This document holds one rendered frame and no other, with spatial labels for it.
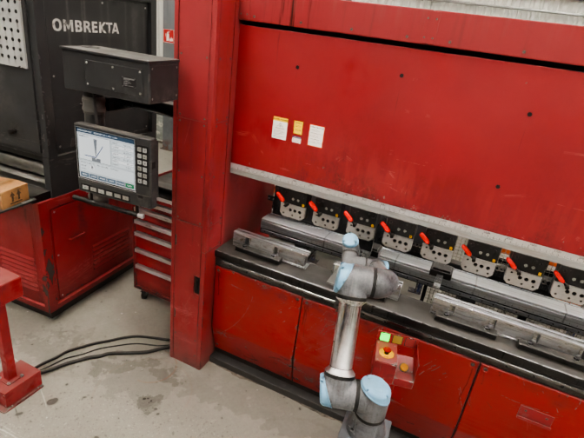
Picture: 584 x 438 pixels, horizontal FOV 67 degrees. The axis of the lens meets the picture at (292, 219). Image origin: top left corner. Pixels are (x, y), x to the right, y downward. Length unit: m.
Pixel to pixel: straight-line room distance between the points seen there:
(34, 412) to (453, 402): 2.31
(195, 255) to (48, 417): 1.21
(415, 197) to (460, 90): 0.53
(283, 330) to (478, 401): 1.11
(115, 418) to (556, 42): 2.86
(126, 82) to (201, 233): 0.91
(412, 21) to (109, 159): 1.56
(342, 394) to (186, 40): 1.78
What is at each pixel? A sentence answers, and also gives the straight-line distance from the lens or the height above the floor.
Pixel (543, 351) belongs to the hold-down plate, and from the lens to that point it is 2.50.
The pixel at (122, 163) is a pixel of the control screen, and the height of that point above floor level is 1.45.
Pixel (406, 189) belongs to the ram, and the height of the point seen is 1.50.
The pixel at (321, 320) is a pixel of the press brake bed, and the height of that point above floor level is 0.66.
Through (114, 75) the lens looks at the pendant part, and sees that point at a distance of 2.30.
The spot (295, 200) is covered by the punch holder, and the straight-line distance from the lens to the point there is 2.46.
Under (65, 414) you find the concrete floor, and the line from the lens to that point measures 3.04.
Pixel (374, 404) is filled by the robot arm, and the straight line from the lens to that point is 1.75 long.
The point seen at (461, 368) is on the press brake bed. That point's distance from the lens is 2.51.
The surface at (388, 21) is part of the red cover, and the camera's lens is 2.18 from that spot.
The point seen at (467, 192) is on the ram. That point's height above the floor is 1.56.
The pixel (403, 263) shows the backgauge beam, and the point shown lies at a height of 0.98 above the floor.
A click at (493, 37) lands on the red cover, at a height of 2.22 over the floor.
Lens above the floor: 2.17
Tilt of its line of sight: 24 degrees down
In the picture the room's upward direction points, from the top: 8 degrees clockwise
